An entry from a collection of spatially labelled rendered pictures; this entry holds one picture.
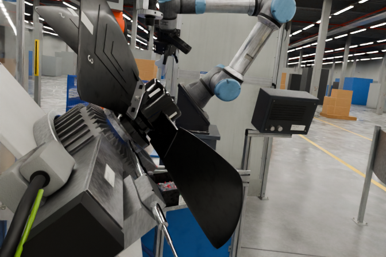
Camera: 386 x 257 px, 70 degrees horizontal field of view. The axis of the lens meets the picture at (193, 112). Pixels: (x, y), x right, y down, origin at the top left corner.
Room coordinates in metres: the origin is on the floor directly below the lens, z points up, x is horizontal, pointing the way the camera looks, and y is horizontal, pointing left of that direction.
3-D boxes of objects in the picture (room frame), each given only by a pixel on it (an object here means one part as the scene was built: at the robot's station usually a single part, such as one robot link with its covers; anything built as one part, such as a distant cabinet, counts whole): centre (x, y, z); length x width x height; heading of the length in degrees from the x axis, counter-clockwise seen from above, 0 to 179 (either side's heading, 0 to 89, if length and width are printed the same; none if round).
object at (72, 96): (7.52, 2.80, 0.49); 1.27 x 0.88 x 0.98; 178
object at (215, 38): (2.77, -0.30, 1.10); 1.21 x 0.06 x 2.20; 105
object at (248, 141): (1.27, -0.27, 0.96); 0.03 x 0.03 x 0.20; 15
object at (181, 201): (1.02, 0.03, 0.85); 0.22 x 0.17 x 0.07; 121
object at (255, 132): (1.30, -0.37, 1.04); 0.24 x 0.03 x 0.03; 105
